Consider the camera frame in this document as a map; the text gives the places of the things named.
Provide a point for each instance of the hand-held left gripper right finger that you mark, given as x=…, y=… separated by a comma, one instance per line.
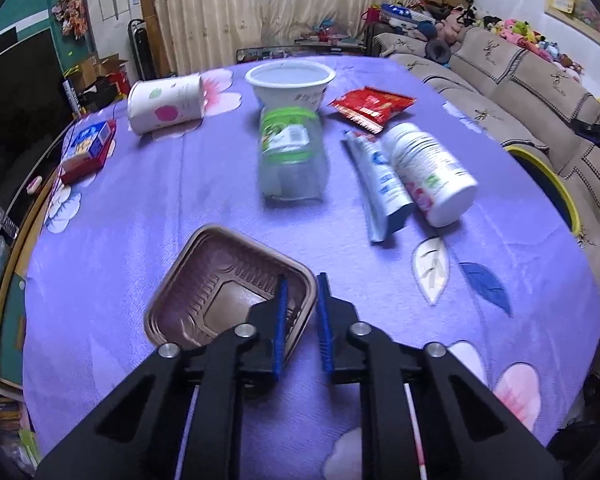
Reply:
x=324, y=330

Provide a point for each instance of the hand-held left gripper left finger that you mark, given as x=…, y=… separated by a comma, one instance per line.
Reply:
x=280, y=330

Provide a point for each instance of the black bin with yellow rim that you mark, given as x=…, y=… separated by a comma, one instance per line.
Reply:
x=560, y=195

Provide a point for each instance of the brown plastic tray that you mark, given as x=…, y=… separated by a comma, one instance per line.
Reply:
x=205, y=290

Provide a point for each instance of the white blue toothpaste tube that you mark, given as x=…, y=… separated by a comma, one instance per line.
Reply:
x=382, y=185

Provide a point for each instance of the clear bottle with green label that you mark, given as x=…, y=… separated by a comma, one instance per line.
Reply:
x=290, y=170

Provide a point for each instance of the white pill bottle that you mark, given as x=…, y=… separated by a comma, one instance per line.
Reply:
x=430, y=170

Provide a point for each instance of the red snack wrapper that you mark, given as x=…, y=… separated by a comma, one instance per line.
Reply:
x=372, y=107

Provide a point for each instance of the white plastic bowl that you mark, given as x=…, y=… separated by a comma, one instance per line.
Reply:
x=290, y=92

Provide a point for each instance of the white paper cup pink dots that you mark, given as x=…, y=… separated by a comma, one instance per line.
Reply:
x=165, y=105

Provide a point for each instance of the beige covered sofa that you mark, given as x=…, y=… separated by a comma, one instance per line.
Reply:
x=530, y=90

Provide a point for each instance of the pile of plush toys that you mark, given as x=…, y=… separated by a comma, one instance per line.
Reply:
x=515, y=30

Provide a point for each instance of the red flat box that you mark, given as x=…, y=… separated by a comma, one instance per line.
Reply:
x=87, y=172

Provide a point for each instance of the yellow green television cabinet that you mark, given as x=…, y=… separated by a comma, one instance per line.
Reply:
x=10, y=320

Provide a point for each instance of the green packets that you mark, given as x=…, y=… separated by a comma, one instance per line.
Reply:
x=30, y=445

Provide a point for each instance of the glass coffee table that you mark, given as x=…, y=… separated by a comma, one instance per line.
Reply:
x=300, y=52

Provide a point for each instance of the small pink object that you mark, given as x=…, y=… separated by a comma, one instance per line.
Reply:
x=34, y=185

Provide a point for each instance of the stack of books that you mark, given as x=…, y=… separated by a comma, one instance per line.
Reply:
x=5, y=415

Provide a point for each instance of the red container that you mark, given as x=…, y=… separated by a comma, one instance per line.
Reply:
x=119, y=85

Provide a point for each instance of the black case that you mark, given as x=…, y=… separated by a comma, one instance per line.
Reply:
x=97, y=95

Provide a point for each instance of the white printed box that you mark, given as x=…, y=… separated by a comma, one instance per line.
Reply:
x=71, y=97

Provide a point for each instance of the black white tower fan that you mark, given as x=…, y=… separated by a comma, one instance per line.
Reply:
x=141, y=47

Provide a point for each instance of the open cardboard box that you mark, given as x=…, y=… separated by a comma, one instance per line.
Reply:
x=100, y=67

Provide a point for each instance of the large black television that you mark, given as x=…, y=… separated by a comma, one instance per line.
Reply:
x=20, y=135

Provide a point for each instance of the hanging flower decoration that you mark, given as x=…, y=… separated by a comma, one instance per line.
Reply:
x=70, y=12

